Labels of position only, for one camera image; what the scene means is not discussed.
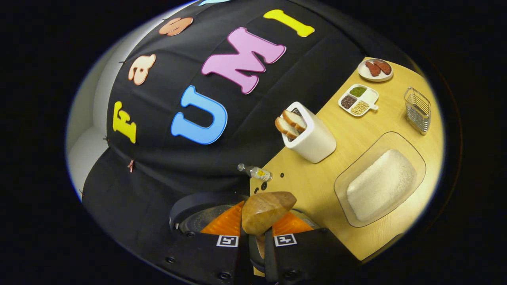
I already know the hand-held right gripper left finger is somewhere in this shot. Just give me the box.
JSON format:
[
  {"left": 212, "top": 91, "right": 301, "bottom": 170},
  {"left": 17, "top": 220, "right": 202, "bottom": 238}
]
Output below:
[{"left": 163, "top": 200, "right": 250, "bottom": 284}]

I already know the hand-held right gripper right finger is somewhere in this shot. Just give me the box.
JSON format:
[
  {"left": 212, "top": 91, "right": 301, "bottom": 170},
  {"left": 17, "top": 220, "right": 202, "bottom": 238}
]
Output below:
[{"left": 264, "top": 211, "right": 359, "bottom": 284}]

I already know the dark grey rice cooker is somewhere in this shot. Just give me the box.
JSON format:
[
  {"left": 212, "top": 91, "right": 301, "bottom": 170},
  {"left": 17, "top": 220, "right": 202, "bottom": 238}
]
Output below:
[{"left": 170, "top": 192, "right": 322, "bottom": 277}]

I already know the wooden spoon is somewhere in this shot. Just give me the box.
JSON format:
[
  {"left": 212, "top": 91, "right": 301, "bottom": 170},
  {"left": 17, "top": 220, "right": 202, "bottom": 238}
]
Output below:
[{"left": 242, "top": 192, "right": 297, "bottom": 277}]

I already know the white rice heap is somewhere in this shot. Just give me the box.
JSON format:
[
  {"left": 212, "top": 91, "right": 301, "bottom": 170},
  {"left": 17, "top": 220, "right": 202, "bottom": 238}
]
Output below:
[{"left": 347, "top": 149, "right": 417, "bottom": 222}]

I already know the metal wire chopstick holder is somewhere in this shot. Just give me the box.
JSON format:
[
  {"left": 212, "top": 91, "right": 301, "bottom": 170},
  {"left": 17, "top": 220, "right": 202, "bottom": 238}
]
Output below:
[{"left": 404, "top": 87, "right": 432, "bottom": 136}]

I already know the black backdrop cloth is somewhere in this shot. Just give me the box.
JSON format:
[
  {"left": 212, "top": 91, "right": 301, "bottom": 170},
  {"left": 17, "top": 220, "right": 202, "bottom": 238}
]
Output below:
[{"left": 81, "top": 0, "right": 416, "bottom": 274}]

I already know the small glass bottle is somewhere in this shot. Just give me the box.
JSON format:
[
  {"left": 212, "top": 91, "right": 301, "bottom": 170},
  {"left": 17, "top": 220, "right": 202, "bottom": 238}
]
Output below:
[{"left": 237, "top": 163, "right": 273, "bottom": 182}]

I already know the white toaster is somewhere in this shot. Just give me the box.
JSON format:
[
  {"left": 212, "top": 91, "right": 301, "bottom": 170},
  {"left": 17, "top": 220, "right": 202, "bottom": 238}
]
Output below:
[{"left": 282, "top": 102, "right": 337, "bottom": 163}]

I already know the toasted bread slice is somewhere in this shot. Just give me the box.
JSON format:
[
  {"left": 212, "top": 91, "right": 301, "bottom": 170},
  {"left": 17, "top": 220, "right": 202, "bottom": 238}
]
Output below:
[
  {"left": 275, "top": 117, "right": 300, "bottom": 140},
  {"left": 282, "top": 110, "right": 307, "bottom": 133}
]

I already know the white divided bean dish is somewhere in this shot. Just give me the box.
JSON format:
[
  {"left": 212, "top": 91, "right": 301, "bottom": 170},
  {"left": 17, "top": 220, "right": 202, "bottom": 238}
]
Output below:
[{"left": 338, "top": 84, "right": 379, "bottom": 117}]

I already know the round white plate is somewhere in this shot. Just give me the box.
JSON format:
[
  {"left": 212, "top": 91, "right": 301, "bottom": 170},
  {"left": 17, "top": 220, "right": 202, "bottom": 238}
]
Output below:
[{"left": 357, "top": 58, "right": 394, "bottom": 82}]

